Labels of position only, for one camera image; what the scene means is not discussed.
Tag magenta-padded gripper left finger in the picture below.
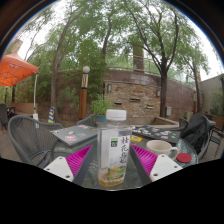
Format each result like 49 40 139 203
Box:
43 144 98 187

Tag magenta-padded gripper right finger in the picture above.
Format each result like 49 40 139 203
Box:
129 144 184 187

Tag clear white-capped drink bottle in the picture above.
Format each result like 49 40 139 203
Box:
97 109 134 188

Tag white ceramic mug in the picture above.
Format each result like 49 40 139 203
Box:
145 139 179 162

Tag grey laptop with stickers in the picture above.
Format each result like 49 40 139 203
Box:
49 124 100 148

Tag black laptop with stickers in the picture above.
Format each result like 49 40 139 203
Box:
132 124 183 141

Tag flat round red coaster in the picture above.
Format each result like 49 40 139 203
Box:
175 152 193 164

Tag blue yellow striped bollard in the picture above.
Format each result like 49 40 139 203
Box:
47 106 56 124

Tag black backpack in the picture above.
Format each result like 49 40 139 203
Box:
179 113 212 155

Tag potted green plant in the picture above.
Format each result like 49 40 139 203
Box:
89 94 113 126

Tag dark forked-trunk tree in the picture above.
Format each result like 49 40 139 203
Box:
119 0 214 118

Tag slender leaning-trunk tree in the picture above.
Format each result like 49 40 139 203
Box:
19 0 124 123

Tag black metal patio chair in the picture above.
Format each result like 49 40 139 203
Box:
209 126 224 159

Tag dark wicker chair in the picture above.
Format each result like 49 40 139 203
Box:
0 103 16 131

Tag orange canopy tent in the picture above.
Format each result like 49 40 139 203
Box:
0 50 40 121

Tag globe-topped wooden lamp post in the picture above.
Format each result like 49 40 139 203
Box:
78 65 91 120

